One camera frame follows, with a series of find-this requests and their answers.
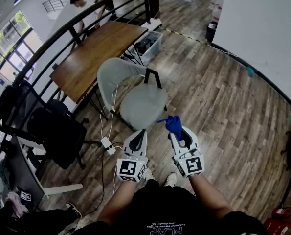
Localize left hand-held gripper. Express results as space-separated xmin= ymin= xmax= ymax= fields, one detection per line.
xmin=116 ymin=129 xmax=149 ymax=183

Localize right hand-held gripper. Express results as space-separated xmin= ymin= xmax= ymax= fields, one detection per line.
xmin=169 ymin=125 xmax=205 ymax=179

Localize blue cloth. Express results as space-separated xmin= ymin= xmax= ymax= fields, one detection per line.
xmin=156 ymin=115 xmax=185 ymax=141

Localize grey upholstered chair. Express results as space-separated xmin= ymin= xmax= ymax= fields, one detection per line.
xmin=96 ymin=57 xmax=168 ymax=132

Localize person's left forearm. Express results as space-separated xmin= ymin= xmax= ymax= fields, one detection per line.
xmin=97 ymin=179 xmax=138 ymax=226

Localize person's right forearm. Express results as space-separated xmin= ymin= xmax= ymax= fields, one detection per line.
xmin=189 ymin=174 xmax=234 ymax=220

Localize black mesh office chair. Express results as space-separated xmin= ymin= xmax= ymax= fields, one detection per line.
xmin=0 ymin=81 xmax=90 ymax=170

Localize white power strip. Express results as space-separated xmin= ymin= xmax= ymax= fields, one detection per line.
xmin=100 ymin=136 xmax=116 ymax=155

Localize person's left white shoe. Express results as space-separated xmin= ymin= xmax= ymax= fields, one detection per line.
xmin=143 ymin=167 xmax=156 ymax=181

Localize person's white shoe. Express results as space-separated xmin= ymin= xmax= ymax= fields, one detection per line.
xmin=164 ymin=172 xmax=178 ymax=188
xmin=143 ymin=167 xmax=156 ymax=181

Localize person's right white shoe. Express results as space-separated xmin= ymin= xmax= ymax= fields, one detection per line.
xmin=164 ymin=172 xmax=178 ymax=188

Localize person's black trousers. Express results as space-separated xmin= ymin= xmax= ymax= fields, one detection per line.
xmin=135 ymin=179 xmax=197 ymax=200

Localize person's black shirt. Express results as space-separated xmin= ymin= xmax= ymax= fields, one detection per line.
xmin=71 ymin=187 xmax=268 ymax=235

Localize brown wooden table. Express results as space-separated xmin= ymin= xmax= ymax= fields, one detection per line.
xmin=49 ymin=20 xmax=149 ymax=121

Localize clear plastic storage bin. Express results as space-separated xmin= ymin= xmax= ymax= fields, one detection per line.
xmin=128 ymin=30 xmax=163 ymax=67

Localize yellow black striped tape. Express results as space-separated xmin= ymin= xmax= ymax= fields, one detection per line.
xmin=159 ymin=27 xmax=208 ymax=45

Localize grey desk with white leg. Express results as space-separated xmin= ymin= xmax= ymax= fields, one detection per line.
xmin=0 ymin=133 xmax=84 ymax=212

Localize black trash bin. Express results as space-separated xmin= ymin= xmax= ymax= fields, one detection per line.
xmin=205 ymin=21 xmax=219 ymax=43

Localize red fire extinguisher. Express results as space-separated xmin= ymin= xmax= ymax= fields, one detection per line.
xmin=271 ymin=206 xmax=291 ymax=219

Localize red extinguisher box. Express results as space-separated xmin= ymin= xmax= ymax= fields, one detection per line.
xmin=263 ymin=218 xmax=291 ymax=235

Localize black metal railing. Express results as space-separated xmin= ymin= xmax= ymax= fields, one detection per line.
xmin=0 ymin=0 xmax=152 ymax=156

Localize pink cloth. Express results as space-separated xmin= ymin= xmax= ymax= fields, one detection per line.
xmin=5 ymin=191 xmax=30 ymax=217

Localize dark wooden pillar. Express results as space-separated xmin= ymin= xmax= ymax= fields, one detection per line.
xmin=146 ymin=0 xmax=161 ymax=19

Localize large glass window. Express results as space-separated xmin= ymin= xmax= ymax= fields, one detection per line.
xmin=0 ymin=10 xmax=44 ymax=81

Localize black power cable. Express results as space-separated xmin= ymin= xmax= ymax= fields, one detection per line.
xmin=70 ymin=153 xmax=106 ymax=231

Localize short white cable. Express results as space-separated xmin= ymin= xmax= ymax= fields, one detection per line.
xmin=100 ymin=83 xmax=119 ymax=141

